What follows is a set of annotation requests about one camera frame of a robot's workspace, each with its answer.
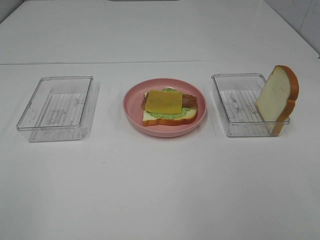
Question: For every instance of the pink round plate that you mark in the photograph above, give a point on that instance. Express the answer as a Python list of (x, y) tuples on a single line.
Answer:
[(134, 113)]

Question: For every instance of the left clear plastic tray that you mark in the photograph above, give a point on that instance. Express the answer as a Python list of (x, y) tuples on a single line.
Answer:
[(61, 108)]

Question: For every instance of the right clear plastic tray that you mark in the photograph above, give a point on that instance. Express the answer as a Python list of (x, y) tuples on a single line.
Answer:
[(235, 96)]

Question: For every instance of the green lettuce leaf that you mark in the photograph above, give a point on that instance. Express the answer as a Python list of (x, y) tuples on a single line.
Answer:
[(169, 104)]

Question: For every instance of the bread slice with brown crust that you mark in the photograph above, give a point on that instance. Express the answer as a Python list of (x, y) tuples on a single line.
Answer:
[(187, 116)]

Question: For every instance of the clear plastic tray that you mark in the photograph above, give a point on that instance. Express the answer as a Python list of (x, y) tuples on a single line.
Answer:
[(235, 96), (61, 108)]

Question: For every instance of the bacon strip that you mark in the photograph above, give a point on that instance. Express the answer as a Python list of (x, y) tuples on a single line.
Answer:
[(145, 96), (188, 101)]

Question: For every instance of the yellow cheese slice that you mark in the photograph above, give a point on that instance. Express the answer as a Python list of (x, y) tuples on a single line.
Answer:
[(164, 102)]

